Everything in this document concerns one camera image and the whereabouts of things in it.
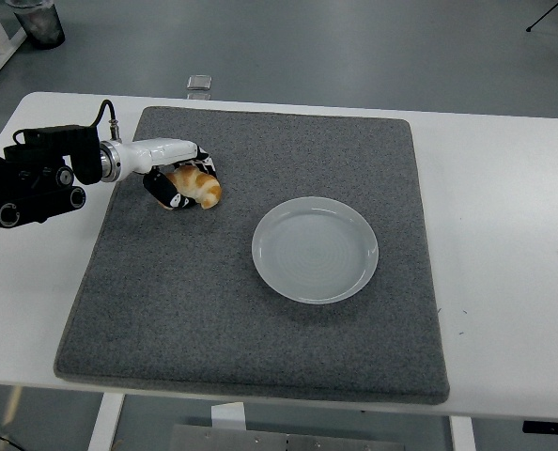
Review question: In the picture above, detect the black trash bin with bag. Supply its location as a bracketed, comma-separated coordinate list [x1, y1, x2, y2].
[4, 0, 67, 51]

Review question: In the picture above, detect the grey metal plate with screws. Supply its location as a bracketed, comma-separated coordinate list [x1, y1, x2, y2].
[168, 424, 410, 451]

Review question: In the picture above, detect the light grey round plate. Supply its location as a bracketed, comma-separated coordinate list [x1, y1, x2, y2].
[251, 195, 380, 305]

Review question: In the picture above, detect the grey felt mat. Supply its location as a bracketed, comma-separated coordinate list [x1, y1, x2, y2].
[53, 105, 451, 407]

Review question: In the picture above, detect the small clear square tile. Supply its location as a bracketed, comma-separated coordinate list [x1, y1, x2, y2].
[186, 73, 214, 92]

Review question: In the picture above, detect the black table control box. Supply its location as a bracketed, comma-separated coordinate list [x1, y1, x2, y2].
[521, 420, 558, 435]

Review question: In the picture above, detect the white table leg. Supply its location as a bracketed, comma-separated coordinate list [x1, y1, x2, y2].
[449, 415, 477, 451]
[86, 392, 126, 451]

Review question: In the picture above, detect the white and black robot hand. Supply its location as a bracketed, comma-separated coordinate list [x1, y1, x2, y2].
[115, 137, 223, 211]

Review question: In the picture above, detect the golden croissant bread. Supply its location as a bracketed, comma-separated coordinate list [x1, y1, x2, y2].
[164, 164, 223, 210]

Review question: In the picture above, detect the black tripod leg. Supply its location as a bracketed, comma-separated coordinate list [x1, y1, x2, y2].
[525, 0, 558, 33]

